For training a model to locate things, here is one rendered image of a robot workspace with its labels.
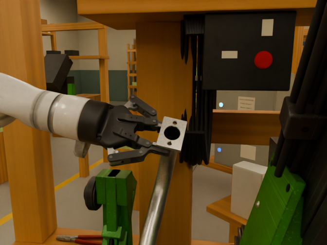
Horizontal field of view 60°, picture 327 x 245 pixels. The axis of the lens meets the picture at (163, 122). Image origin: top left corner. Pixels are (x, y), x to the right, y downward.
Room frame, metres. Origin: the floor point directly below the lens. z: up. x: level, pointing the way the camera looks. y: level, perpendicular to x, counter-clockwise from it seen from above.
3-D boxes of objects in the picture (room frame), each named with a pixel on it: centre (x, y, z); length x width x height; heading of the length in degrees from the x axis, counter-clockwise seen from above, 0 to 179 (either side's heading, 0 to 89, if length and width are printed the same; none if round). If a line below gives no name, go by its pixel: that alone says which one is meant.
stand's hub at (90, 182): (0.59, 0.16, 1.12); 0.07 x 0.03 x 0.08; 171
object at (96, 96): (9.47, 2.65, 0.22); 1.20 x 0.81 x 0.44; 165
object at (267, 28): (0.62, -0.17, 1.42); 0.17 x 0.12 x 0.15; 81
